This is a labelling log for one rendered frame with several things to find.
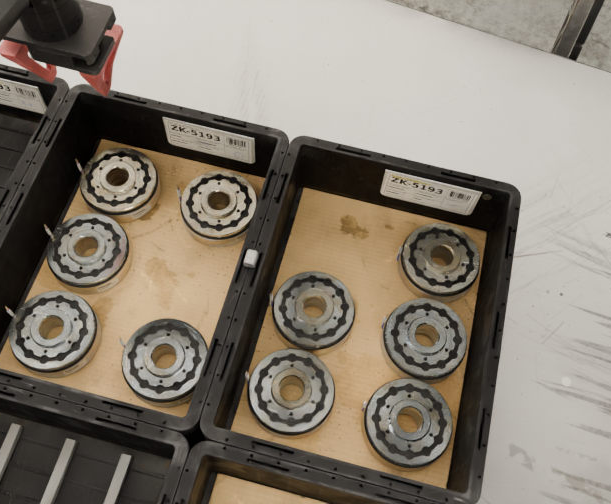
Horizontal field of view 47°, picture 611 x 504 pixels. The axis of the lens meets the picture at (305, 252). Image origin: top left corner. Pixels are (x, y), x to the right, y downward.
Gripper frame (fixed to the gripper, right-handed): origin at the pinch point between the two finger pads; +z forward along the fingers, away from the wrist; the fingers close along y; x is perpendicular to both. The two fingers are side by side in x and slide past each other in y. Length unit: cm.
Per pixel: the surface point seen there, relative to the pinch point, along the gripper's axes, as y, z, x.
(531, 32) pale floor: 67, 110, 132
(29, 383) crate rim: 4.0, 12.4, -30.3
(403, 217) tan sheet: 38.5, 23.6, 6.7
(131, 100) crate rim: -0.3, 14.5, 8.5
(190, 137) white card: 8.0, 17.8, 7.2
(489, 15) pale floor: 53, 110, 135
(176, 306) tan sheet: 13.2, 22.9, -14.5
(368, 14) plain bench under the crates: 24, 38, 55
